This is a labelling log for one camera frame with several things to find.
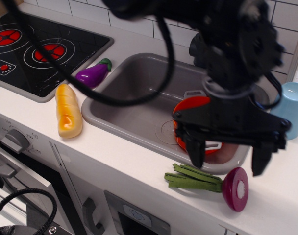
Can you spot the purple toy eggplant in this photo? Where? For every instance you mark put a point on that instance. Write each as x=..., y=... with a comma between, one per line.
x=93, y=76

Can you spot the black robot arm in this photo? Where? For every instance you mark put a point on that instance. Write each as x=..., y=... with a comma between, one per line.
x=241, y=46

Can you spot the light blue plastic cup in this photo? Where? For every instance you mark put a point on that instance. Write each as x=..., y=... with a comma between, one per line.
x=287, y=108

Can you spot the yellow toy bread loaf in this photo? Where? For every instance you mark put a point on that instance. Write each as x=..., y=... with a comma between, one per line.
x=68, y=113

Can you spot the grey cabinet door handle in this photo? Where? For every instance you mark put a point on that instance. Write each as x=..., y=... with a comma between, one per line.
x=88, y=209

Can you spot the grey oven dial knob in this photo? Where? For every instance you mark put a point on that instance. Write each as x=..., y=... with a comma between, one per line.
x=15, y=141

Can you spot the grey oven door handle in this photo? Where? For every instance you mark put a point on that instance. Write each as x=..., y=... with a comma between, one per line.
x=7, y=171

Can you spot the purple toy beet green leaves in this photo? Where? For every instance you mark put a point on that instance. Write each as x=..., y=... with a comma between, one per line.
x=234, y=187

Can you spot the grey plastic sink basin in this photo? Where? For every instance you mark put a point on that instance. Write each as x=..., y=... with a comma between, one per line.
x=149, y=125

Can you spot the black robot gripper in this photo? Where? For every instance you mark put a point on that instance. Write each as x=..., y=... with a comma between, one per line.
x=232, y=117

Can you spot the black toy faucet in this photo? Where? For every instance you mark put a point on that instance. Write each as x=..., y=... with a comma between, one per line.
x=197, y=51

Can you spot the orange toy pot grey handles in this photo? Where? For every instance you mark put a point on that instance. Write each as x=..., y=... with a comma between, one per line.
x=193, y=99

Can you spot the black toy stovetop red burners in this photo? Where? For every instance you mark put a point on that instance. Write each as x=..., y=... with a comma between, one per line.
x=23, y=70

